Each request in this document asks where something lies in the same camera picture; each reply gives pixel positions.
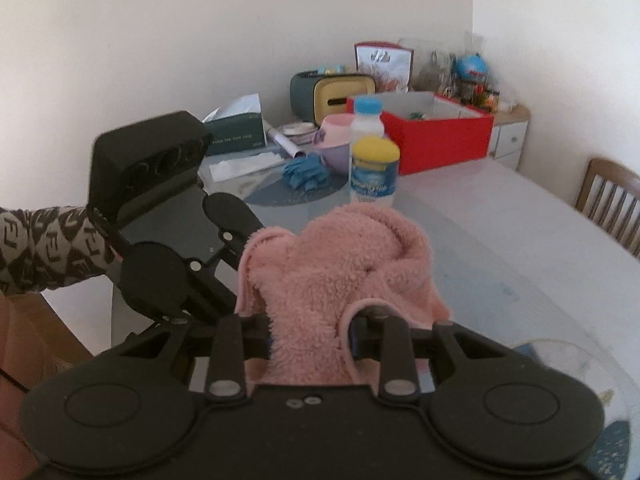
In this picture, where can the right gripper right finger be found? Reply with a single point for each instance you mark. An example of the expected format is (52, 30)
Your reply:
(373, 336)

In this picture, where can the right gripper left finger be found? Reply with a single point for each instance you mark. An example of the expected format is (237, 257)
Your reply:
(250, 333)

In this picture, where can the pink fluffy towel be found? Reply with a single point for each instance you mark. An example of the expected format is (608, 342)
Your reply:
(312, 284)

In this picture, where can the patterned sleeve left forearm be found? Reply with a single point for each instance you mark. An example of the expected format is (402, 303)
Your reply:
(50, 248)

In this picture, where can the green tissue box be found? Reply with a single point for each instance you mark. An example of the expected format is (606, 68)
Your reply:
(236, 127)

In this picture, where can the blue rubber gloves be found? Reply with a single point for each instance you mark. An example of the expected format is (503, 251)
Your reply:
(306, 174)

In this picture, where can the yellow capped white bottle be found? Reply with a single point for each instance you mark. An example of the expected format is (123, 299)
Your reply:
(374, 171)

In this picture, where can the pink purple bowls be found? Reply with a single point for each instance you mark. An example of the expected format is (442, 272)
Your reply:
(332, 139)

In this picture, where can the red storage box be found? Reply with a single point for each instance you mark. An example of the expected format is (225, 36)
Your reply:
(433, 132)

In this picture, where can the blue capped white bottle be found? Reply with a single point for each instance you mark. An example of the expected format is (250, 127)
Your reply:
(367, 119)

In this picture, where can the green yellow tissue holder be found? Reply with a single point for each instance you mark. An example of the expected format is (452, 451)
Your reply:
(314, 95)

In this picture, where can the small white drawer cabinet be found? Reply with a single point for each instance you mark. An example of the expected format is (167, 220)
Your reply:
(508, 135)

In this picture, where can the red white paper bag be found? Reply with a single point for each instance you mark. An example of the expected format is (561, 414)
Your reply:
(390, 65)

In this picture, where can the brown wooden chair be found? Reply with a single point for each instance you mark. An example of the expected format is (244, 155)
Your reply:
(609, 198)

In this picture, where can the blue globe toy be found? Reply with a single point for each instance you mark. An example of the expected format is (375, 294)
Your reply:
(471, 67)

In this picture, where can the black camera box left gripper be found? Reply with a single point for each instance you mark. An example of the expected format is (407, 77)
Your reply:
(137, 166)

